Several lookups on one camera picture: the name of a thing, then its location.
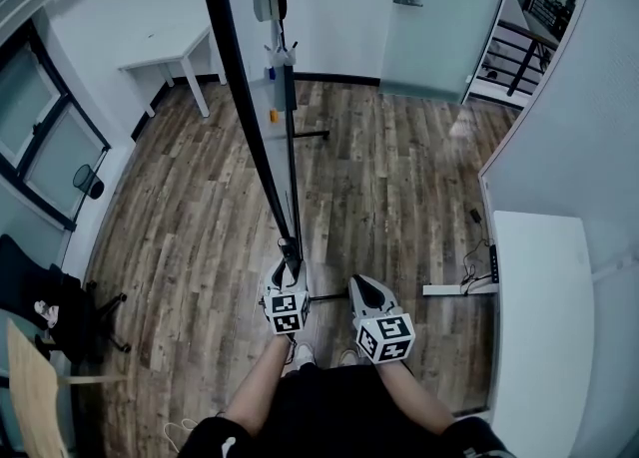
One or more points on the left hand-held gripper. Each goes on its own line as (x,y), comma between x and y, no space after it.
(285,314)

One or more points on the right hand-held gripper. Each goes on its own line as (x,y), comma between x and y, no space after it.
(387,338)

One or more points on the black-framed rolling whiteboard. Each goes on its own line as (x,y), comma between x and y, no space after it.
(239,97)

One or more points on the person's left forearm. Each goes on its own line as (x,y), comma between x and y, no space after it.
(259,386)

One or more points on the person's right forearm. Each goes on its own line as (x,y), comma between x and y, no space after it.
(414,396)

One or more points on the person's right white shoe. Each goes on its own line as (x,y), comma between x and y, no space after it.
(348,358)

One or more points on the person's black clothing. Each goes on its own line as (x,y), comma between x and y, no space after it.
(329,416)

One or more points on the black desk control panel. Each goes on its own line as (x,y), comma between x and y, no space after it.
(494,264)

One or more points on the black power adapter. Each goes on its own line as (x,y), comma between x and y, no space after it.
(475,215)

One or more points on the orange round magnet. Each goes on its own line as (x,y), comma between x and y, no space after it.
(273,116)

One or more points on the white standing desk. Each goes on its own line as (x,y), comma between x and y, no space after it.
(544,306)

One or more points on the blue round magnet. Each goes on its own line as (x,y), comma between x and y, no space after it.
(271,73)

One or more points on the black mesh wastebasket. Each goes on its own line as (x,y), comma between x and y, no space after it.
(89,180)

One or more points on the white marker holder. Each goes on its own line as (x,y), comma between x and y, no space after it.
(280,58)

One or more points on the small white table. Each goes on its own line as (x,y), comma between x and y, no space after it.
(165,59)

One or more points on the black office chair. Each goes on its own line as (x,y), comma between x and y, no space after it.
(20,271)

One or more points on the light wooden table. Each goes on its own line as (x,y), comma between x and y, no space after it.
(35,396)

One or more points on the black metal railing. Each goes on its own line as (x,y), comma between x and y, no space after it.
(524,62)

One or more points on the frosted glass door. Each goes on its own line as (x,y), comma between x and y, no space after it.
(444,22)

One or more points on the black-framed window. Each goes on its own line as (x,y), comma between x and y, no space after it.
(40,122)

